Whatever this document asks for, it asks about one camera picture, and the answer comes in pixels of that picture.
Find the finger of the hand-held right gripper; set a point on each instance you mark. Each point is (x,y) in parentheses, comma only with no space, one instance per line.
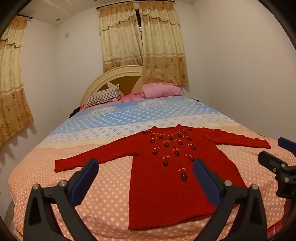
(269,161)
(286,143)

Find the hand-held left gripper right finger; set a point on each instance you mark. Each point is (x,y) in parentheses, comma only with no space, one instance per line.
(207,183)

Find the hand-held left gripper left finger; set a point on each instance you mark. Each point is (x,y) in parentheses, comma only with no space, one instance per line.
(84,183)

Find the red knitted embroidered sweater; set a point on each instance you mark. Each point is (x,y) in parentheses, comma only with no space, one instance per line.
(161,197)

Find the polka dot bed cover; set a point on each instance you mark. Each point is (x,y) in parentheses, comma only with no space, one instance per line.
(69,143)

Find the dark cloth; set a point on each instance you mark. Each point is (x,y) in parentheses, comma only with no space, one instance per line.
(74,112)

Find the striped pillow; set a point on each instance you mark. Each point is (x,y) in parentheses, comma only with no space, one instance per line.
(101,98)

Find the pink bed sheet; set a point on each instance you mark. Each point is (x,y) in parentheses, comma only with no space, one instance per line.
(129,98)

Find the cream wooden headboard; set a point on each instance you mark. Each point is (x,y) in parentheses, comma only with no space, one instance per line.
(97,83)

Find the pink folded blanket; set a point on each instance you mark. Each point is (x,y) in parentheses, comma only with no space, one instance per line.
(159,91)

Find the beige floral window curtain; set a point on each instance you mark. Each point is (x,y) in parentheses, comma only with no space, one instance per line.
(120,39)
(11,88)
(164,46)

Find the dark curtain rod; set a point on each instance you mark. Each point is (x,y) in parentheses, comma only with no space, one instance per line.
(115,5)
(25,16)

